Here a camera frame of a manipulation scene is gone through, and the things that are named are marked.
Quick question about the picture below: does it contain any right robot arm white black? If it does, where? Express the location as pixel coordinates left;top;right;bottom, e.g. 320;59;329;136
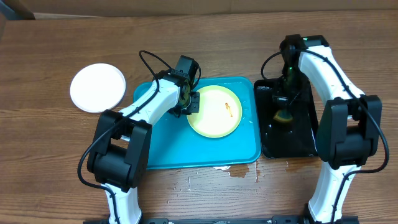
266;34;386;223

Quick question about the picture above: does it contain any black plastic tray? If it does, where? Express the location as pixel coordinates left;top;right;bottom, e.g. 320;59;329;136
254;80;318;158

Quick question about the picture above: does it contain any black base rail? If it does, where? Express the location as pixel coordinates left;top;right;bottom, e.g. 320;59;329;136
83;215;361;224

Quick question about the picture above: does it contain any white plate with red streak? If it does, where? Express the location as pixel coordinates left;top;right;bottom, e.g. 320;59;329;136
70;63;126;113

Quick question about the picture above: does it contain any green yellow sponge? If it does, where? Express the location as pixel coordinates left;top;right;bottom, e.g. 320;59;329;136
273;110;293;123

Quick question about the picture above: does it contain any yellow plate with orange stain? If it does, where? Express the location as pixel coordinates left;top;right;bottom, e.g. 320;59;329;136
187;85;243;138

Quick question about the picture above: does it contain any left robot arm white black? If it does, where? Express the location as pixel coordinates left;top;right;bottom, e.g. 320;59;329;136
77;55;201;223

